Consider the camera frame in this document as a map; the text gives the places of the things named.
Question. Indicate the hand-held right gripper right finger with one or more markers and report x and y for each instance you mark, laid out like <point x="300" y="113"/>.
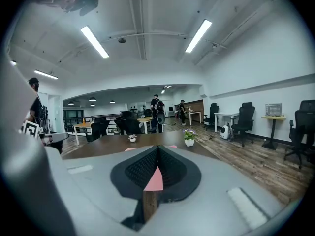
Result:
<point x="209" y="181"/>

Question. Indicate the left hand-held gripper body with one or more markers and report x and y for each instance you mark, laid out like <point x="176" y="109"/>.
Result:
<point x="30" y="129"/>

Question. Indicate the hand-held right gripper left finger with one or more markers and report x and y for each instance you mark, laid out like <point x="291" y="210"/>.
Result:
<point x="98" y="176"/>

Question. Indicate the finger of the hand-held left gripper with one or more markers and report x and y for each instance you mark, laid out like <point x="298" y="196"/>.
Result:
<point x="60" y="136"/>

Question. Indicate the dark wooden desk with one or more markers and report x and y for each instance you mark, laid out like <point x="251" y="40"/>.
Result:
<point x="110" y="144"/>

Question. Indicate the white desk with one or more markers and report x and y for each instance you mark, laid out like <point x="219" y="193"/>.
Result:
<point x="226" y="114"/>

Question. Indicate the wooden table white legs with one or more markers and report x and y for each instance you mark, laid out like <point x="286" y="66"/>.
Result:
<point x="145" y="119"/>
<point x="82" y="125"/>

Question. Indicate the black office chair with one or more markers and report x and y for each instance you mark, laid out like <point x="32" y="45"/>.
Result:
<point x="98" y="129"/>
<point x="129" y="125"/>
<point x="304" y="129"/>
<point x="212" y="114"/>
<point x="244" y="122"/>

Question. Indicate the purple flower potted plant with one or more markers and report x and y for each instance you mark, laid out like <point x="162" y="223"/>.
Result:
<point x="189" y="138"/>

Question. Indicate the small white potted plant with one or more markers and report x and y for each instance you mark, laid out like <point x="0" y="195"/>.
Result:
<point x="133" y="138"/>

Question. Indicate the white round carrier backpack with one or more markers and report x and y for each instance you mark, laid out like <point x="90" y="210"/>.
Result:
<point x="224" y="131"/>

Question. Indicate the long ceiling tube light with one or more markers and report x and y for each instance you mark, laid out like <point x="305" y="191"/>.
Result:
<point x="46" y="74"/>
<point x="198" y="36"/>
<point x="94" y="42"/>

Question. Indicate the black backpack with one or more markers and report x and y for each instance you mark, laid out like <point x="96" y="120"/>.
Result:
<point x="160" y="107"/>

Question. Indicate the grey grid board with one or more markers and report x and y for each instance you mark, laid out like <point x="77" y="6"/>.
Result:
<point x="273" y="109"/>

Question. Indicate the round ceiling dome sensor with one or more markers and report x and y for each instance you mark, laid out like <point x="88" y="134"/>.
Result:
<point x="122" y="40"/>

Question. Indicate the round yellow pedestal table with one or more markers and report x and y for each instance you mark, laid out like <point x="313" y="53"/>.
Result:
<point x="273" y="118"/>

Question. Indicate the black head-worn camera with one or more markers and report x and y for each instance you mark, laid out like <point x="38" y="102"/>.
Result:
<point x="89" y="6"/>

